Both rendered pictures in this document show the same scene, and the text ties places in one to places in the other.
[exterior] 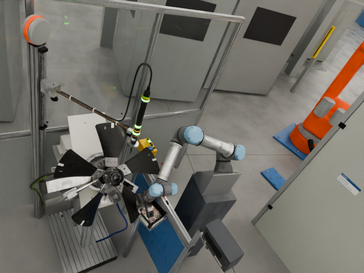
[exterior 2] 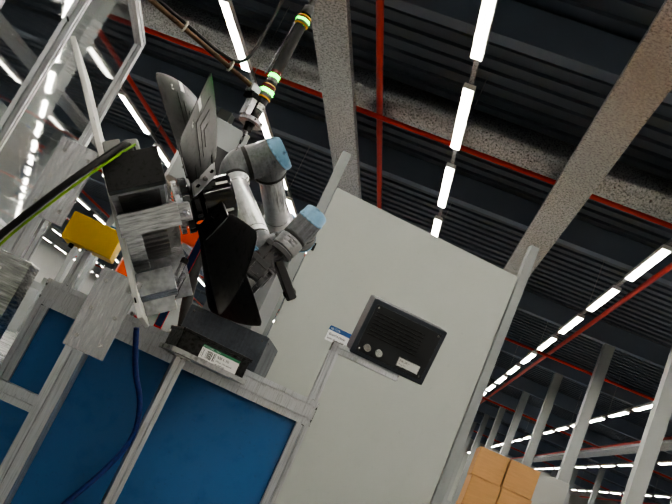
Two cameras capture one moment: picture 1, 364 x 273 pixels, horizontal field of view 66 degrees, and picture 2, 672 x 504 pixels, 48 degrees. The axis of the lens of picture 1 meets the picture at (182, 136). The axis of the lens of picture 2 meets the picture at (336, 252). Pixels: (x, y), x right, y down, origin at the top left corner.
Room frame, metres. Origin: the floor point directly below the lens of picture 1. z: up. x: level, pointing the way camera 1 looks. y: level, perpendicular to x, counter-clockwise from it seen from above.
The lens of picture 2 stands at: (-0.32, 1.50, 0.73)
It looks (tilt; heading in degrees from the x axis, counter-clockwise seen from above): 14 degrees up; 312
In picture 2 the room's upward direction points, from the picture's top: 25 degrees clockwise
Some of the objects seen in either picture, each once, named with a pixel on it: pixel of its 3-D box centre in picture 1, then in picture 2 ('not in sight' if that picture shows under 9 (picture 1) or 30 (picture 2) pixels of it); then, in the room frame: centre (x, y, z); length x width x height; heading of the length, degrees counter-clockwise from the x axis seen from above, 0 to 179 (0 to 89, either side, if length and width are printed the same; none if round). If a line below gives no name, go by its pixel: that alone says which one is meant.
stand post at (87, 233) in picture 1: (89, 222); (23, 451); (1.24, 0.43, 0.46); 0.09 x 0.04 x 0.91; 137
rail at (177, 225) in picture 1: (162, 200); (180, 353); (1.46, -0.06, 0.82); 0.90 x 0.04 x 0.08; 47
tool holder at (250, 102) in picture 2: (132, 137); (255, 107); (1.27, 0.27, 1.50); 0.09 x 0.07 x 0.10; 82
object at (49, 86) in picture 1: (50, 87); not in sight; (1.35, 0.88, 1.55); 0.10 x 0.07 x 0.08; 82
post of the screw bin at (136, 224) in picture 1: (132, 234); (112, 494); (1.32, 0.06, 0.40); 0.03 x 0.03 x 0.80; 62
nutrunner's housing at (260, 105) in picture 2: (140, 119); (280, 63); (1.27, 0.26, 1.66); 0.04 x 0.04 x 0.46
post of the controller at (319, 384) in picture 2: (196, 236); (325, 371); (1.17, -0.37, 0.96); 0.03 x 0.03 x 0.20; 47
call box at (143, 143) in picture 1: (146, 149); (93, 239); (1.73, 0.23, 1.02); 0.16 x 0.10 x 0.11; 47
